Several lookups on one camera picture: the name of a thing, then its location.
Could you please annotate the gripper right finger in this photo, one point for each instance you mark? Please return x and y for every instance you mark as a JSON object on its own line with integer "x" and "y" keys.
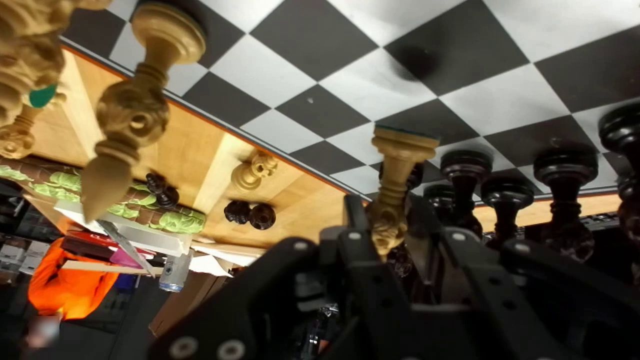
{"x": 540, "y": 295}

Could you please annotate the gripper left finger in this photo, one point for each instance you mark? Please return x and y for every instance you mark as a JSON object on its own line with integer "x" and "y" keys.
{"x": 280, "y": 300}

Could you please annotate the white paper sheet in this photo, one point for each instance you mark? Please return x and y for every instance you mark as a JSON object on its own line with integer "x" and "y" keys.
{"x": 212, "y": 262}

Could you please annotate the cardboard box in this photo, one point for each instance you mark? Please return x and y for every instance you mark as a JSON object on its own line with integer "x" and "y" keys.
{"x": 187, "y": 300}

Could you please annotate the clear plastic bottle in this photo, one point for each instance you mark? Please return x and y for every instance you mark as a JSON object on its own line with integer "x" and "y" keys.
{"x": 175, "y": 272}

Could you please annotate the brown cloth with green leaves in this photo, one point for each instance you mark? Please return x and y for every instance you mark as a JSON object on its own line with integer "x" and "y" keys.
{"x": 175, "y": 222}

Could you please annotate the stack of books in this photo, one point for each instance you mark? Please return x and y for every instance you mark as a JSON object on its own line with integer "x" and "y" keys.
{"x": 100, "y": 245}

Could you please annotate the person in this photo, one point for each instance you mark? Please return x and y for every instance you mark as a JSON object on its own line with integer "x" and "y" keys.
{"x": 70, "y": 285}

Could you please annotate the light wooden bishop chess piece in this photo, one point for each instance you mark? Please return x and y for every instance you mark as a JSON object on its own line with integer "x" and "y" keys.
{"x": 131, "y": 112}

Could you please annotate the black and white chess board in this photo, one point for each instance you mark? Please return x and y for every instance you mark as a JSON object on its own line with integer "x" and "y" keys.
{"x": 380, "y": 75}

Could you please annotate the large light carved chess piece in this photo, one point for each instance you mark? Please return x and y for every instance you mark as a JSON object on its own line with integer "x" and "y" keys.
{"x": 25, "y": 45}

